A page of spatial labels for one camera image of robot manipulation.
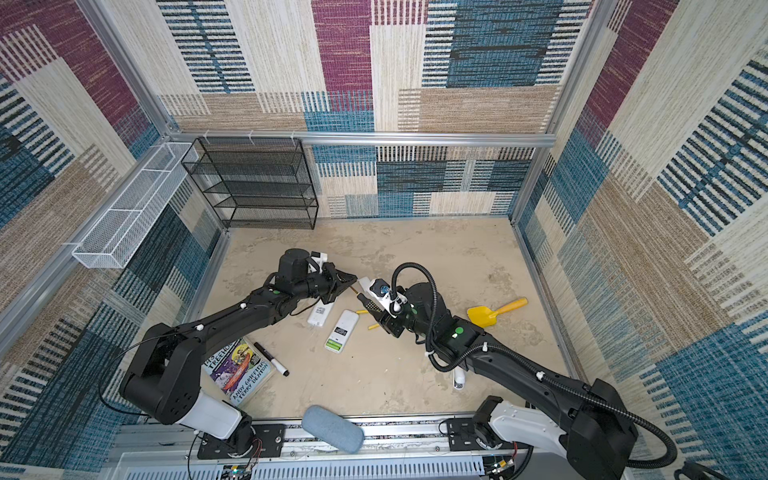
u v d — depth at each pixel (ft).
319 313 3.08
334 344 2.86
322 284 2.48
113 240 2.31
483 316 3.08
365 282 3.29
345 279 2.77
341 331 2.93
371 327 3.01
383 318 2.20
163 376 1.44
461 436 2.39
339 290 2.57
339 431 2.39
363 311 3.08
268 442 2.40
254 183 3.65
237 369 2.71
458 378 2.59
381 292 2.06
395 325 2.21
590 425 1.29
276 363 2.77
